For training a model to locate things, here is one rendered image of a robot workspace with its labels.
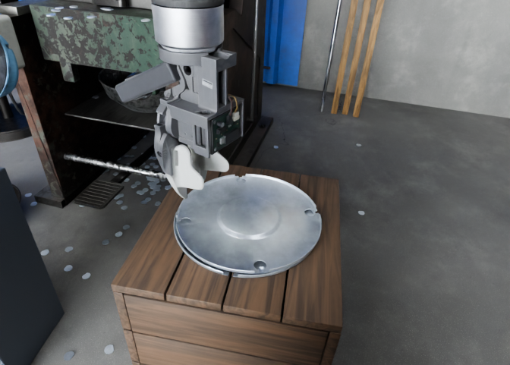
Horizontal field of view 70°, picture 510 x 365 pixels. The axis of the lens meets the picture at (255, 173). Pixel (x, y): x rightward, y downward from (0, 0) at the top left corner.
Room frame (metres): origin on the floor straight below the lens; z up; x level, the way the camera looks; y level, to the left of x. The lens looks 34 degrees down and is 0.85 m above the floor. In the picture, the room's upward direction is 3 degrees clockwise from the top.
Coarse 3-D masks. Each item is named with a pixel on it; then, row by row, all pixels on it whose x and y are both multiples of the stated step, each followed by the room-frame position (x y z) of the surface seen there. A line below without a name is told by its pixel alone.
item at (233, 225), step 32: (192, 192) 0.62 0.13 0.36; (224, 192) 0.63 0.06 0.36; (256, 192) 0.64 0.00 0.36; (288, 192) 0.65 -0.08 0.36; (192, 224) 0.52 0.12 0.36; (224, 224) 0.52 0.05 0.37; (256, 224) 0.53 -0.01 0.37; (288, 224) 0.54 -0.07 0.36; (320, 224) 0.54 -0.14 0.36; (224, 256) 0.44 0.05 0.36; (256, 256) 0.45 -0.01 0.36; (288, 256) 0.45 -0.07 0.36
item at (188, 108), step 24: (192, 72) 0.40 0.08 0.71; (216, 72) 0.37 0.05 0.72; (168, 96) 0.41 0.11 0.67; (192, 96) 0.40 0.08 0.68; (216, 96) 0.37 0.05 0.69; (168, 120) 0.39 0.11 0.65; (192, 120) 0.37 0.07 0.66; (216, 120) 0.37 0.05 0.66; (192, 144) 0.38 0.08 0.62; (216, 144) 0.37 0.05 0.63
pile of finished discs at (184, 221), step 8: (176, 216) 0.55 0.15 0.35; (184, 224) 0.53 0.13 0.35; (176, 232) 0.51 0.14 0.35; (184, 248) 0.47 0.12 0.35; (192, 256) 0.45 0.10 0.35; (200, 264) 0.43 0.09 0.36; (208, 264) 0.43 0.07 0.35; (256, 264) 0.44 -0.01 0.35; (264, 264) 0.44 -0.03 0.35; (296, 264) 0.44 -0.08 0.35; (216, 272) 0.42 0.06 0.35; (224, 272) 0.42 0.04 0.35; (272, 272) 0.42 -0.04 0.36
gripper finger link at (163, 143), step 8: (160, 128) 0.39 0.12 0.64; (160, 136) 0.39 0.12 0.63; (168, 136) 0.39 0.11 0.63; (160, 144) 0.38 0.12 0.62; (168, 144) 0.39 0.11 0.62; (176, 144) 0.40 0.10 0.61; (160, 152) 0.38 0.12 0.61; (168, 152) 0.39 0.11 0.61; (160, 160) 0.39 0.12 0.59; (168, 160) 0.39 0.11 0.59; (168, 168) 0.39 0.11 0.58
